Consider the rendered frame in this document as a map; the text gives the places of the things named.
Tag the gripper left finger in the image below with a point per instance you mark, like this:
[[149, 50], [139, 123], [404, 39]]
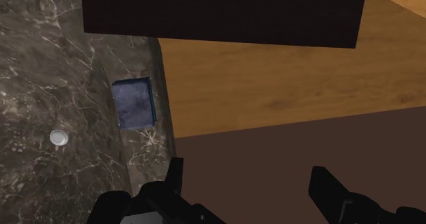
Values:
[[156, 196]]

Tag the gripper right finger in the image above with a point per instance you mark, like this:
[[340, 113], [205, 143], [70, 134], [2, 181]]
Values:
[[336, 196]]

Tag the blue folded cloth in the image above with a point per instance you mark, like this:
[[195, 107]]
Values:
[[134, 103]]

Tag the small white round cap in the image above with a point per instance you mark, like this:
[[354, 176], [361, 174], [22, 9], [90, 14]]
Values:
[[59, 137]]

